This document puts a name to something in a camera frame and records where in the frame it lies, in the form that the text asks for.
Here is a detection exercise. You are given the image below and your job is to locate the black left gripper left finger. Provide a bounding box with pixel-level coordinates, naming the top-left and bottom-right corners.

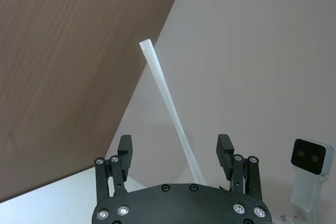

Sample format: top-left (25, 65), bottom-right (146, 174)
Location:
top-left (94, 134), bottom-right (133, 205)

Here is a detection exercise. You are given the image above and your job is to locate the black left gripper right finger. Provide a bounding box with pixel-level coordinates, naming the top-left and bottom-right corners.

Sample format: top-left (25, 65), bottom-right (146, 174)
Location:
top-left (215, 134), bottom-right (263, 203)

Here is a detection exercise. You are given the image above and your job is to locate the long white plastic strip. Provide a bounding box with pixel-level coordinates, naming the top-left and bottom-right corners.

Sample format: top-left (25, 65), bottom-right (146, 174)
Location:
top-left (139, 39), bottom-right (207, 187)

